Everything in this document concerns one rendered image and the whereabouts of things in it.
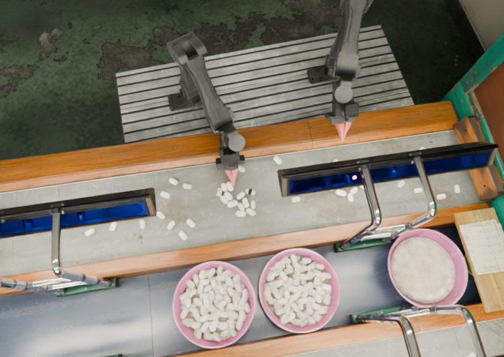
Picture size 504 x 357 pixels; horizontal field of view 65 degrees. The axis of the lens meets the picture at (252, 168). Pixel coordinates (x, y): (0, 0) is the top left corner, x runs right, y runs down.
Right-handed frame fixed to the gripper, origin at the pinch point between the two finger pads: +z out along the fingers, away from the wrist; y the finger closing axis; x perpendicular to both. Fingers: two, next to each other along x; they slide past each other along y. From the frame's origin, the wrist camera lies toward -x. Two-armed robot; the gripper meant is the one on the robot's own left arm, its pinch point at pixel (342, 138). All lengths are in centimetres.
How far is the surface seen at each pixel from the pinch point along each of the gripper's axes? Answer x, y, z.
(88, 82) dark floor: 127, -117, -17
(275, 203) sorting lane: -2.1, -26.0, 20.2
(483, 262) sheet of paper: -26, 39, 42
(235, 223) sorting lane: -5.3, -41.1, 23.9
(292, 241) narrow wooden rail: -13.4, -23.0, 29.6
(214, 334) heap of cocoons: -28, -53, 50
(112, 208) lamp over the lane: -31, -73, 0
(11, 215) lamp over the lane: -32, -98, -2
